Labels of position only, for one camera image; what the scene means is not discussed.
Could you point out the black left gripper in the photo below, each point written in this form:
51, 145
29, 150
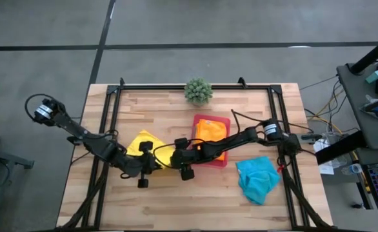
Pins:
144, 162

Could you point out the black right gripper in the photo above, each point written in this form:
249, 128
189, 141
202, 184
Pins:
185, 158

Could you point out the yellow microfiber towel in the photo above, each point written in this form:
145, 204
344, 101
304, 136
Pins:
144, 145

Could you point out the orange microfiber towel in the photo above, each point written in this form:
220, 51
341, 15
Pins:
210, 132

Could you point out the pink plastic bin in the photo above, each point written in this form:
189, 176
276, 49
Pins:
224, 124

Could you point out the blue microfiber towel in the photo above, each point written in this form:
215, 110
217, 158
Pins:
256, 180

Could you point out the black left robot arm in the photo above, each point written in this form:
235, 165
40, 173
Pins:
79, 132

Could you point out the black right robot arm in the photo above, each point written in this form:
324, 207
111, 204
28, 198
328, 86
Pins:
240, 141

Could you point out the small potted green plant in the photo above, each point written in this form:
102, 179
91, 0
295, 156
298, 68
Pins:
198, 91

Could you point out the grey metal stand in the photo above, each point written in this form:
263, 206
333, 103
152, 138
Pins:
8, 158

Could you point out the white paper sheet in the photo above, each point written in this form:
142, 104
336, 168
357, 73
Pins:
326, 169

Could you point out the black desk crossbar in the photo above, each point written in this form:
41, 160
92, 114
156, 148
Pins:
340, 148

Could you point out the clear plastic bottle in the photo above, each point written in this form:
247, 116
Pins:
353, 169

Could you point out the grey side desk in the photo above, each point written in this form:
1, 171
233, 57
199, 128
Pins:
353, 106

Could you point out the small teal box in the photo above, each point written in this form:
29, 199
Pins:
374, 76

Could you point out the black slanted pole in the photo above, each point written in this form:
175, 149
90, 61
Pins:
373, 53

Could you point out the black aluminium table frame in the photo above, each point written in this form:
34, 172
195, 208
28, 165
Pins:
150, 87

